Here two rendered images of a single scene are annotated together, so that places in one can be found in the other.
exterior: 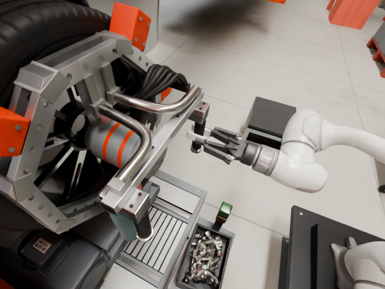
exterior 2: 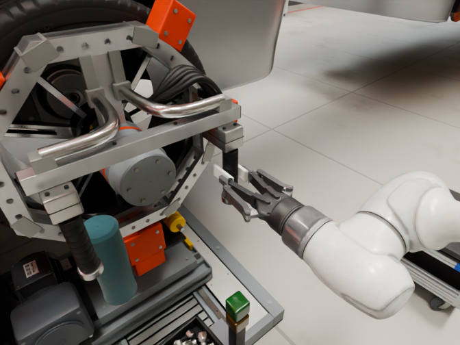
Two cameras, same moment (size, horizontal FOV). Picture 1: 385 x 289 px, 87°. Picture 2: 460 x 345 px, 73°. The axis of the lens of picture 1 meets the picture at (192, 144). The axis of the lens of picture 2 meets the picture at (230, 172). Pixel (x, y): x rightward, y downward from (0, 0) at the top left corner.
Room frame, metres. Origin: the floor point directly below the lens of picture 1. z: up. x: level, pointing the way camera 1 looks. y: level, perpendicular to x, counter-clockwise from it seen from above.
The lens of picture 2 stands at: (0.01, -0.33, 1.26)
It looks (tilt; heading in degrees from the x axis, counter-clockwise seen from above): 37 degrees down; 33
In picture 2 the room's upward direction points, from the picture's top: straight up
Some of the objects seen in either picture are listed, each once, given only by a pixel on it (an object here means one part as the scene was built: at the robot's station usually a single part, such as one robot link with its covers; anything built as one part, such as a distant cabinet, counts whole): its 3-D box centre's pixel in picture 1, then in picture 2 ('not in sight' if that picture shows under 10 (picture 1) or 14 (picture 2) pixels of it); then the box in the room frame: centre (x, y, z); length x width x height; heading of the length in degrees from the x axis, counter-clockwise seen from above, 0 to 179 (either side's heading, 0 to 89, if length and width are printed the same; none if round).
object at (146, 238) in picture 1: (142, 223); (80, 244); (0.17, 0.09, 0.83); 0.04 x 0.04 x 0.16
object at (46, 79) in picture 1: (108, 136); (118, 146); (0.41, 0.26, 0.85); 0.54 x 0.07 x 0.54; 161
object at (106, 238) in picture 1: (103, 194); (131, 245); (0.46, 0.42, 0.32); 0.40 x 0.30 x 0.28; 161
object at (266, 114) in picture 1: (267, 130); (439, 245); (1.29, -0.61, 0.17); 0.43 x 0.36 x 0.34; 166
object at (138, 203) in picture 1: (125, 199); (57, 193); (0.18, 0.12, 0.93); 0.09 x 0.05 x 0.05; 71
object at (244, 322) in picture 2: (222, 215); (237, 318); (0.32, -0.15, 0.59); 0.04 x 0.04 x 0.04; 71
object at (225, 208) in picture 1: (225, 210); (237, 306); (0.32, -0.15, 0.64); 0.04 x 0.04 x 0.04; 71
